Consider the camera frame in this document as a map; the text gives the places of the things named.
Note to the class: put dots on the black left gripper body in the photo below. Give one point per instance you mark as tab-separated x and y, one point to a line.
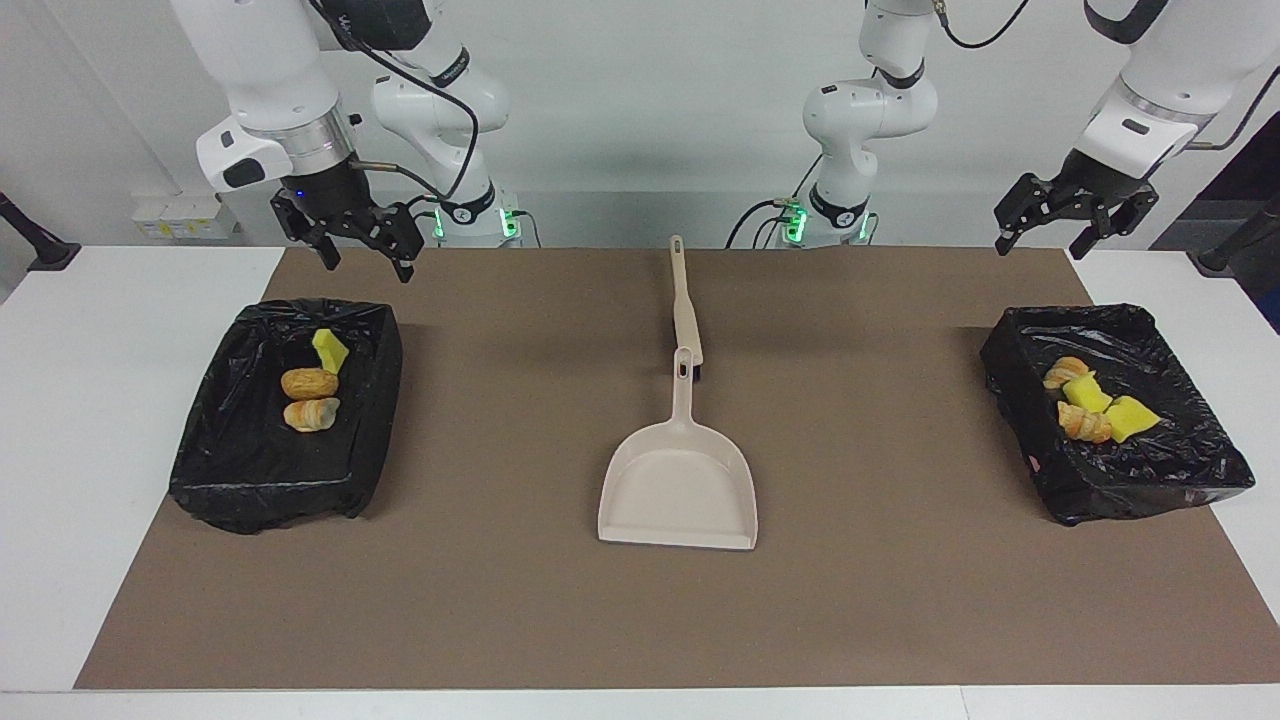
1095	178

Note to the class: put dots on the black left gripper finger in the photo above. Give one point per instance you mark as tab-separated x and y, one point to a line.
1105	225
1020	210

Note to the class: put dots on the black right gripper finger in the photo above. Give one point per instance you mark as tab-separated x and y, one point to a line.
315	232
403	240

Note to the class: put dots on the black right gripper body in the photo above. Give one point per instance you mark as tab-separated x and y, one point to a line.
335	195

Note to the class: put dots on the yellow sponge piece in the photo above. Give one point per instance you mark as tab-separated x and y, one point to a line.
330	350
1087	393
1133	417

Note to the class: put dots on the brown potato-shaped toy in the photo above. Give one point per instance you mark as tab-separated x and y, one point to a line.
309	383

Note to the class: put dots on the pale beige rock-like chunk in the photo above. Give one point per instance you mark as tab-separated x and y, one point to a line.
1065	372

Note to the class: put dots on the orange white striped pastry toy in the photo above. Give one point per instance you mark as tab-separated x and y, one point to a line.
1083	422
311	414

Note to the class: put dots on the beige brush with black bristles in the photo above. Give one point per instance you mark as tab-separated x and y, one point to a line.
686	310

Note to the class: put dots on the beige plastic dustpan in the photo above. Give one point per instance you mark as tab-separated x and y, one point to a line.
680	490

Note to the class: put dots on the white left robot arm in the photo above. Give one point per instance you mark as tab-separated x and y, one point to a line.
860	110

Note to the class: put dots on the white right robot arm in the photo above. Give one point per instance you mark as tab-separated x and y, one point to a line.
270	80

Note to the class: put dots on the black-lined trash bin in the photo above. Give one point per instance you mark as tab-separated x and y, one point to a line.
260	470

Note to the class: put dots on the black-lined bin with pink mark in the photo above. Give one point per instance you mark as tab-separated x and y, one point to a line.
1150	470

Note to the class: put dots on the black stand leg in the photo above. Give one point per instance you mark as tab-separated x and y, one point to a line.
40	250
1235	245

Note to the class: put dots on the brown table mat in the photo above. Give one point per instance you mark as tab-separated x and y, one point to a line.
600	620

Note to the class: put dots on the white wall socket box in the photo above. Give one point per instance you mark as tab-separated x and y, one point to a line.
185	216

